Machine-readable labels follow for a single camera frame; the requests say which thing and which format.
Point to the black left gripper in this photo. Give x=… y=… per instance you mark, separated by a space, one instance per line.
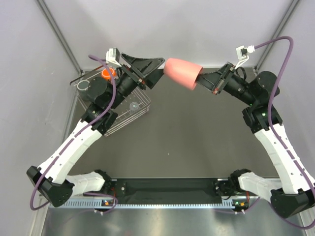
x=148 y=68

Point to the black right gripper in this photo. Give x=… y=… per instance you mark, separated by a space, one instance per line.
x=213 y=81

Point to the pink plastic cup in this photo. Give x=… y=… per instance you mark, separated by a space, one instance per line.
x=182 y=72

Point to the small clear plastic cup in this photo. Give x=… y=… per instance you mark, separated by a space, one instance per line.
x=134 y=107

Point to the orange mug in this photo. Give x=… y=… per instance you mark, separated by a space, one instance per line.
x=106 y=73

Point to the grey mug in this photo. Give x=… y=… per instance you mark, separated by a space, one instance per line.
x=85 y=90

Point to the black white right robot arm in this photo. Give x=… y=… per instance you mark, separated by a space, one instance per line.
x=294 y=192

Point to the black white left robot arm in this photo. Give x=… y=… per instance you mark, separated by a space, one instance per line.
x=51 y=178

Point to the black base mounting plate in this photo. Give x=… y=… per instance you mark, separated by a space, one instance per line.
x=170 y=191

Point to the wire dish rack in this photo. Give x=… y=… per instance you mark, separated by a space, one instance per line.
x=124 y=117

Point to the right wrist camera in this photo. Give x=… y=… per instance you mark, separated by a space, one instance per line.
x=243 y=54

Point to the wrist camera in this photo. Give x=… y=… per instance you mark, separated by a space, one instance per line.
x=243 y=54
x=113 y=57

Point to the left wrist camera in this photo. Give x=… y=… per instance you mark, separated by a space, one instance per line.
x=113 y=57

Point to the aluminium frame post right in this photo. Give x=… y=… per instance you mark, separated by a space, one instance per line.
x=278 y=31

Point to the aluminium frame post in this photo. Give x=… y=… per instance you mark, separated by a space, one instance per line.
x=58 y=33
x=278 y=31

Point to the aluminium frame post left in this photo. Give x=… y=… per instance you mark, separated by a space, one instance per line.
x=58 y=33

